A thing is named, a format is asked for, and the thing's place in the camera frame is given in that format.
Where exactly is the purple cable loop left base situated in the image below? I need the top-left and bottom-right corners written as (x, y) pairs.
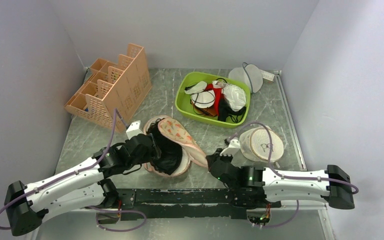
top-left (85, 206), bottom-right (148, 233)

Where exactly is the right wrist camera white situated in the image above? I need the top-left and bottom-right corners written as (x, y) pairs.
top-left (219, 138), bottom-right (241, 157)

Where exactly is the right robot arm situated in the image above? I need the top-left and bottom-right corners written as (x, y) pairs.
top-left (205, 148), bottom-right (355, 210)

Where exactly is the white bra black trim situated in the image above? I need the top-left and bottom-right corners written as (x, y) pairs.
top-left (184, 81), bottom-right (216, 117)

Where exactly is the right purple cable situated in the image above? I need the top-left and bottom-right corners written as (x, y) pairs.
top-left (226, 122), bottom-right (360, 195)

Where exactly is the floral mesh laundry bag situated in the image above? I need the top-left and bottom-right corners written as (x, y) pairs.
top-left (142, 115), bottom-right (209, 178)

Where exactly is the white crumpled bra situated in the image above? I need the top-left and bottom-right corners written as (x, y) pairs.
top-left (212, 80), bottom-right (247, 112)

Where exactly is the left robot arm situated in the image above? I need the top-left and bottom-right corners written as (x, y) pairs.
top-left (4, 133), bottom-right (162, 237)

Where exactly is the green plastic bin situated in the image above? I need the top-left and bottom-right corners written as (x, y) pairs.
top-left (174, 71), bottom-right (251, 129)

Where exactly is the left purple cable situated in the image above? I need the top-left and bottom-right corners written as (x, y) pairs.
top-left (0, 108), bottom-right (130, 230)

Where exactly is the white round laundry bag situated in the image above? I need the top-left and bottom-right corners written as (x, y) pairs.
top-left (228, 62), bottom-right (264, 94)

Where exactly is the small white label box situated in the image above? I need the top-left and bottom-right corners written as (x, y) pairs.
top-left (260, 70), bottom-right (275, 82)

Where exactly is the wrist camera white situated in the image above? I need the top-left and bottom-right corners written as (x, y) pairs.
top-left (126, 120), bottom-right (144, 140)
top-left (219, 138), bottom-right (241, 157)

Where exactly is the purple cable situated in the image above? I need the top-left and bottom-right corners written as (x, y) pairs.
top-left (0, 108), bottom-right (130, 230)
top-left (226, 122), bottom-right (360, 195)

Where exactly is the peach plastic file organizer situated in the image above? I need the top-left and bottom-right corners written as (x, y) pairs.
top-left (64, 43), bottom-right (152, 133)

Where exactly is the red bra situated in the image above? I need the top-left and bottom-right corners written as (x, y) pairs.
top-left (205, 83), bottom-right (224, 116)

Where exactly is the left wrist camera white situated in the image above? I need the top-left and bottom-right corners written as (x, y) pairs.
top-left (126, 120), bottom-right (144, 140)

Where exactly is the black bra in bin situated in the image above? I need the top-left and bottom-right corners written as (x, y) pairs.
top-left (217, 99), bottom-right (247, 124)

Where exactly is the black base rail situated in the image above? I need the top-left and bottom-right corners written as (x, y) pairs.
top-left (97, 188), bottom-right (282, 221)

